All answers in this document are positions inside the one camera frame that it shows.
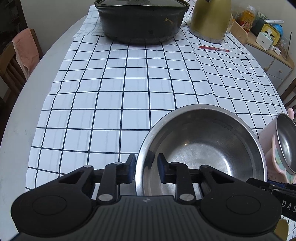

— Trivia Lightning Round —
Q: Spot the pink pot with steel bowl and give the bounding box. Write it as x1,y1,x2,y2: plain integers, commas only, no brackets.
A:
259,108,295,184

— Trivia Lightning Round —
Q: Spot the large stainless steel bowl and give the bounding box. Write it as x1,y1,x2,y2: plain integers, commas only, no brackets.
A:
135,104,267,196

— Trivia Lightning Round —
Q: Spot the checkered white tablecloth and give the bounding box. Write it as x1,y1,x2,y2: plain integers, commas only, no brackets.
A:
26,6,285,191

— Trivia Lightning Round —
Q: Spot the brown wooden chair right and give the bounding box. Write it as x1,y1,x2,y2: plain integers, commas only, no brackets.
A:
280,78,296,108

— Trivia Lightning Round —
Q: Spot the grey drawer cabinet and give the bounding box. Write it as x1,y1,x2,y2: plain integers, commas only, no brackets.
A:
230,20,295,89

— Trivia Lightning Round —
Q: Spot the red pen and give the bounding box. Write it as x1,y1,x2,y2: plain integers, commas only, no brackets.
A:
199,46,231,53

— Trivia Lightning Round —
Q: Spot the wooden chair left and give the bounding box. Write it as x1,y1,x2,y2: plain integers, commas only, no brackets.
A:
1,29,43,97

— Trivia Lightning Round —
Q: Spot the pink towel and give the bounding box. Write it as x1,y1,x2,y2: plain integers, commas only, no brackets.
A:
12,28,40,79

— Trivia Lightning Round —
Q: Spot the black cooking pot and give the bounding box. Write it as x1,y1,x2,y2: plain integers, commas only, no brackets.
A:
95,1,190,45

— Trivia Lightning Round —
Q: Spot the tissue box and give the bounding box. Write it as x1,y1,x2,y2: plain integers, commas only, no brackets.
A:
256,29,273,51

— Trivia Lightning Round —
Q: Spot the yellow tissue holder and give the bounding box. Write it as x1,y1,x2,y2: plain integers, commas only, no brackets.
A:
261,23,283,46

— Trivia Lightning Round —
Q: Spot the gold thermos jug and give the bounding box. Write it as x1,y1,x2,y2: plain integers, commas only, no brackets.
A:
189,0,231,44

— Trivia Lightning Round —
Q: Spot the clear glass cup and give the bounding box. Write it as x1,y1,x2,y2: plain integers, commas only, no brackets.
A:
226,11,238,33

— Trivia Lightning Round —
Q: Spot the orange drink bottle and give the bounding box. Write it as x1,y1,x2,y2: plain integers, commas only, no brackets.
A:
239,5,256,33

